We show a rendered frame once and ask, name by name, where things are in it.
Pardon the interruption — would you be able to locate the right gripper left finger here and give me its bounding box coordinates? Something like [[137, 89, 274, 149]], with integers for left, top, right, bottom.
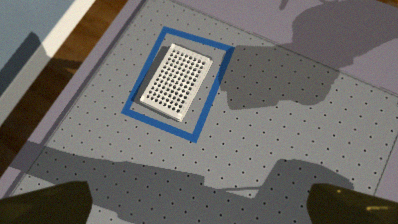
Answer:
[[0, 181, 93, 224]]

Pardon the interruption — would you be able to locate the white well plate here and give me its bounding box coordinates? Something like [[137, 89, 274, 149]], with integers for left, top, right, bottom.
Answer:
[[140, 44, 213, 122]]

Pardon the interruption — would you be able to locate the blue rectangular tape outline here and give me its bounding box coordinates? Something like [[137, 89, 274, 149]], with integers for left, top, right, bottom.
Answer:
[[121, 26, 235, 143]]

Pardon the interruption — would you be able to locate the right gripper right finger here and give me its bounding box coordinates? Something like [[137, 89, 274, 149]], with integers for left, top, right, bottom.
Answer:
[[307, 183, 398, 224]]

